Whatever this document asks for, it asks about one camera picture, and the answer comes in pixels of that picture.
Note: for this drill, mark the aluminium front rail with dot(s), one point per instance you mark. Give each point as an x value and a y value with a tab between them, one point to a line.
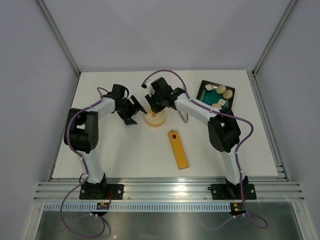
174	189

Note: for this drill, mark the metal serving tongs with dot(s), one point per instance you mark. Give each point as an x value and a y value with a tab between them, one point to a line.
185	117

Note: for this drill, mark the round cream food slice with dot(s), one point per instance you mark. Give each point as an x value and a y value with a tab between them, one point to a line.
217	105
228	94
221	89

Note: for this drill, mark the black food tray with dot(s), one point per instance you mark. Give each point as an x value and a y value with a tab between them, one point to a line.
211	97

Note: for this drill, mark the white square rice piece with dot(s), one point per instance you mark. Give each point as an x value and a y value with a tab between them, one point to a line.
222	102
208	87

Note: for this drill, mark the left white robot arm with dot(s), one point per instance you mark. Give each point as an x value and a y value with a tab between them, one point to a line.
81	133

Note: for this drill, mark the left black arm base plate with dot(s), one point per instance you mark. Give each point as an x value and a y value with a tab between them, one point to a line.
98	191

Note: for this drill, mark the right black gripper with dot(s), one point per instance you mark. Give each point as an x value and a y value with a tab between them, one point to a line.
151	99

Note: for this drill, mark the left aluminium frame post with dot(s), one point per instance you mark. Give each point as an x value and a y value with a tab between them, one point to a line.
58	36

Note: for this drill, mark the white slotted cable duct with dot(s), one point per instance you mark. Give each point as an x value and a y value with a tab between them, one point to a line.
201	207

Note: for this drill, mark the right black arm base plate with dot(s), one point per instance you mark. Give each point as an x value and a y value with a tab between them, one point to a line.
223	191

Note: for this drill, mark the yellow rectangular cutlery case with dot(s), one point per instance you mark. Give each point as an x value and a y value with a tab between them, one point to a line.
178	150

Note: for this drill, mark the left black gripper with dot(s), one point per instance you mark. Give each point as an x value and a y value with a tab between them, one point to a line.
133	111

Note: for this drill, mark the round yellow lunch bowl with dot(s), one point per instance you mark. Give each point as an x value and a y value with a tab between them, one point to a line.
155	121

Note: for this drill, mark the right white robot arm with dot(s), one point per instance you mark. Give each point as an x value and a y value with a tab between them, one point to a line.
223	129

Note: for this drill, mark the right aluminium frame post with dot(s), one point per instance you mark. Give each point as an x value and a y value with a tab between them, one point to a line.
275	34

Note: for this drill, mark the right aluminium side rail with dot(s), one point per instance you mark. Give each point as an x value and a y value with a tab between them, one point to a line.
270	134

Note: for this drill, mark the cream round bowl lid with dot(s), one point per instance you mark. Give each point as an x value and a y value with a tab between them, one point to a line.
155	116

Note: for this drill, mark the aluminium frame post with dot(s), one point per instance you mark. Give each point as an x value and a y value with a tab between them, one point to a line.
275	34
58	36

